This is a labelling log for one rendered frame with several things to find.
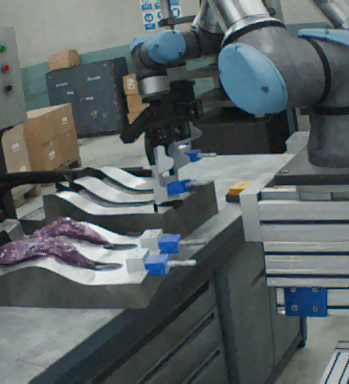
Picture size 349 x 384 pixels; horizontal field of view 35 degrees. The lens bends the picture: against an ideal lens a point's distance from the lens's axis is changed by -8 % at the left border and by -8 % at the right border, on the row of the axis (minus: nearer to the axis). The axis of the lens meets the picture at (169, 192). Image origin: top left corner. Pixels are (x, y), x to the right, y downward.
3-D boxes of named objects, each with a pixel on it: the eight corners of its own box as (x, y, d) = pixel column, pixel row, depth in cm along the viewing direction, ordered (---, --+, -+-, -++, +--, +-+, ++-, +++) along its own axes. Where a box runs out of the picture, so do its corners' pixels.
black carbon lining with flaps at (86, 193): (184, 194, 155) (178, 158, 152) (151, 215, 142) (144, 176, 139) (80, 194, 173) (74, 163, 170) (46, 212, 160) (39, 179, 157)
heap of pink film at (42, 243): (117, 240, 131) (110, 207, 129) (91, 272, 115) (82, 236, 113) (21, 245, 138) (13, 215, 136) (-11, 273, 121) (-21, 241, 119)
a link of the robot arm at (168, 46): (196, 23, 125) (178, 35, 135) (150, 30, 121) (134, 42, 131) (205, 55, 126) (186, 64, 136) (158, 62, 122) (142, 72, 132)
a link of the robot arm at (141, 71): (133, 35, 131) (123, 43, 139) (142, 77, 132) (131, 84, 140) (164, 31, 134) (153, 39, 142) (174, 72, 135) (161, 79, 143)
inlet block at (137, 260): (200, 269, 116) (196, 244, 114) (195, 280, 111) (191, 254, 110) (136, 273, 119) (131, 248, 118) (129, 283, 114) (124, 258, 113)
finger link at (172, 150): (193, 180, 140) (180, 143, 138) (171, 184, 143) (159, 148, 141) (198, 175, 143) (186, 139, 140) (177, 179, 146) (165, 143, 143)
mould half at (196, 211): (218, 212, 158) (211, 162, 155) (169, 250, 137) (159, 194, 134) (75, 209, 184) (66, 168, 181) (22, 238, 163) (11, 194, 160)
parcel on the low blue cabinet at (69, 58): (81, 64, 860) (78, 47, 853) (69, 67, 831) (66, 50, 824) (60, 69, 879) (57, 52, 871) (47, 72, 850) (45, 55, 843)
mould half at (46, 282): (176, 256, 133) (168, 209, 130) (146, 308, 109) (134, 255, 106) (-6, 262, 146) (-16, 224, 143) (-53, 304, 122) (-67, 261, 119)
